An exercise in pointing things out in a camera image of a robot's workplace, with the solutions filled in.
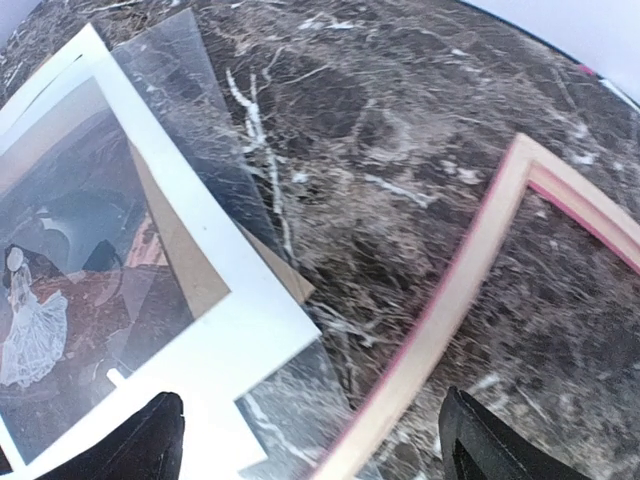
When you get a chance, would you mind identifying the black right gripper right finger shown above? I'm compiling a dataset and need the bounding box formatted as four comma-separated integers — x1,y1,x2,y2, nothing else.
438,387,585,480

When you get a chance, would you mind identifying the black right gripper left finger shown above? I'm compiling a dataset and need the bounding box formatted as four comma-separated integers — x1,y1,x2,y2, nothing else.
42,392,185,480

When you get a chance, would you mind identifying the clear acrylic sheet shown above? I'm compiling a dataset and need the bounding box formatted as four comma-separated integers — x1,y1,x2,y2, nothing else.
108,8,351,479

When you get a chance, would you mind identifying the light wooden picture frame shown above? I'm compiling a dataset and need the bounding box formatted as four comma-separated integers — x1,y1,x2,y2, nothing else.
311,133,639,479

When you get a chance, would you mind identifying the white photo mat board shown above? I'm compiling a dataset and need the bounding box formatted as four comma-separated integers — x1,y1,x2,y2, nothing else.
1,25,319,479

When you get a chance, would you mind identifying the dark painting photo print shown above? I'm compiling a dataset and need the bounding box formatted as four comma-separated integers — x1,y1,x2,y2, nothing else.
1,80,194,462

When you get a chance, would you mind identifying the brown cardboard backing board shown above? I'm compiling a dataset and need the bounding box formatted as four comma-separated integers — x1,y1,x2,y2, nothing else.
127,139,316,321

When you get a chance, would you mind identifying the white paper sheet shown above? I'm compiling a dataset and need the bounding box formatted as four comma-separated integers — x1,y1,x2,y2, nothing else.
1,53,110,151

